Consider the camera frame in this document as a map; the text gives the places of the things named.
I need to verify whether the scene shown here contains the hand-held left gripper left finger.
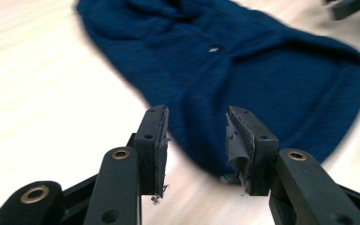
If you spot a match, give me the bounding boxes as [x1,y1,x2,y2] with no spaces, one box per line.
[133,104,171,205]

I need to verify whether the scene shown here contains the dark blue knit garment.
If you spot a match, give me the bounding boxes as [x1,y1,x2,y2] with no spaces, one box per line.
[75,0,360,186]

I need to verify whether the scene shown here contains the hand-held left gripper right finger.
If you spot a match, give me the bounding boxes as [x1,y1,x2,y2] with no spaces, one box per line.
[220,105,279,197]

